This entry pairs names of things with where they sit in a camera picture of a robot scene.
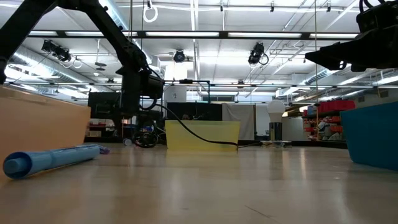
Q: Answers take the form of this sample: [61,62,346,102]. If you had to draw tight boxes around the LED light bar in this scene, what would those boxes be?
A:
[27,30,360,40]

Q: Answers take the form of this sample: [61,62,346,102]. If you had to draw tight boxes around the white hanging ring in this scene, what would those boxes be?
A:
[142,5,159,24]

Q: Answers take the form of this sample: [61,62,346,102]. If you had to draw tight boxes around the teal plastic bin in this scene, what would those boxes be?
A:
[338,101,398,172]

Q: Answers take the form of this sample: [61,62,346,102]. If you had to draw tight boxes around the shelf with red bins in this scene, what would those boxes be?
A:
[302,99,357,141]

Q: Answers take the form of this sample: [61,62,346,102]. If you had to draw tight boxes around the black partition panel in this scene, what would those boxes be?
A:
[167,102,223,121]

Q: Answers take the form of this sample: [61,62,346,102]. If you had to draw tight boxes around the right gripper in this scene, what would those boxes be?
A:
[305,29,398,72]

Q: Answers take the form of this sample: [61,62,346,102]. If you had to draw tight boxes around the grey cloth curtain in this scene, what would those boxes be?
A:
[222,103,256,141]

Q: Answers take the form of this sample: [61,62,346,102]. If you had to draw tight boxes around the translucent orange plastic tray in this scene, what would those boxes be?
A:
[0,85,91,181]

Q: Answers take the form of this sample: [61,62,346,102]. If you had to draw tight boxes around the black lamp power cable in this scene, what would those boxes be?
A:
[131,102,271,149]

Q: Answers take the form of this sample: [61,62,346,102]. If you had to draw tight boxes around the large black monitor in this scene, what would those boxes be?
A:
[87,91,132,120]

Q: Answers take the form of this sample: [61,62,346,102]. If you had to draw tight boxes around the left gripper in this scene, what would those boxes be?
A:
[107,67,146,139]

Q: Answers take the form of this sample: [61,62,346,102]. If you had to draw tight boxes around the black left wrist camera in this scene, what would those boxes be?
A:
[140,73,165,101]

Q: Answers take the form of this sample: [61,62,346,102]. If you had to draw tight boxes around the black hanging camera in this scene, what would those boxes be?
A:
[41,39,73,63]
[173,49,187,63]
[248,42,270,66]

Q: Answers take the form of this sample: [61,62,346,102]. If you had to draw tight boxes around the translucent yellow plastic bin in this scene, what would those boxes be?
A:
[164,119,241,152]

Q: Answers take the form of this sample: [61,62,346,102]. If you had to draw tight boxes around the purple highlighter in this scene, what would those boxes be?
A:
[93,144,111,156]

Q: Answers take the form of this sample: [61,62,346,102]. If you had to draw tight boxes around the white bulb chrome lamp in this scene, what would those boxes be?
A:
[261,99,293,147]

